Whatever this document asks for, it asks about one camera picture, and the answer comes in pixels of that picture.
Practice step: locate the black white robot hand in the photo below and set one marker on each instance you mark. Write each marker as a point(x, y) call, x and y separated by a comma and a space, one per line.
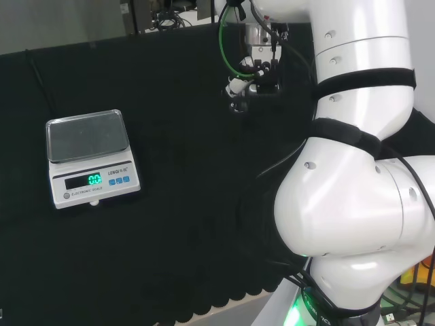
point(266, 73)

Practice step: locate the clear glass beaker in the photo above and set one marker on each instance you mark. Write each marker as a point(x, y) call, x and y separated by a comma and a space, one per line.
point(239, 107)

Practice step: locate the black bench cloth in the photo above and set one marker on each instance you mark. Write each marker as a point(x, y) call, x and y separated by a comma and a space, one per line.
point(170, 220)

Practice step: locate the white electronic balance steel pan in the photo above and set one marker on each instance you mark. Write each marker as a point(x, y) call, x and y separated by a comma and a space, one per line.
point(90, 159)

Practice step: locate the yellow stop button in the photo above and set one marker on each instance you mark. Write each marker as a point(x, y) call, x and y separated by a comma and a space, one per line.
point(419, 273)

